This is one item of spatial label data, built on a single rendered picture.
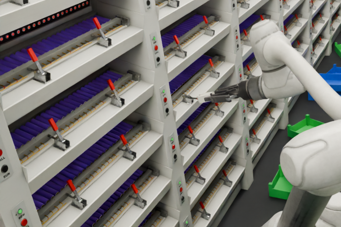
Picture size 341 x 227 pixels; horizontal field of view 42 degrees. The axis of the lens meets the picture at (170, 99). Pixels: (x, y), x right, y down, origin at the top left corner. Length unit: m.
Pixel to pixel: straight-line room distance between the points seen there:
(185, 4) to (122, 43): 0.43
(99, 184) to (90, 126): 0.20
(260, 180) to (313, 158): 1.61
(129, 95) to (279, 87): 0.52
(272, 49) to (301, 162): 0.56
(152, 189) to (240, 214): 0.81
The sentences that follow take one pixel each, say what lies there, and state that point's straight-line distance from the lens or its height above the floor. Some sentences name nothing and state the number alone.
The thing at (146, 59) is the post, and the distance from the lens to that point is 1.54.
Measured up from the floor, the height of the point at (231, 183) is 0.17.
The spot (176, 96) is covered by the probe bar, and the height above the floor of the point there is 0.79.
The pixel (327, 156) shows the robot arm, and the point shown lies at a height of 0.97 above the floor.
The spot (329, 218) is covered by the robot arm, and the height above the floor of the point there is 0.49.
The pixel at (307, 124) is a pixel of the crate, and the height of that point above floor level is 0.01.
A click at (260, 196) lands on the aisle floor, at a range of 2.53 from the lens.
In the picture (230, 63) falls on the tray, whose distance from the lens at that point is 2.21.
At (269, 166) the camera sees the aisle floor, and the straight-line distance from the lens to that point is 2.76.
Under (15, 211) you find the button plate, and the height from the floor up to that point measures 0.91.
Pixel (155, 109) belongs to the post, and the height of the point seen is 0.85.
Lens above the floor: 1.54
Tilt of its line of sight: 24 degrees down
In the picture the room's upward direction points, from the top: 10 degrees counter-clockwise
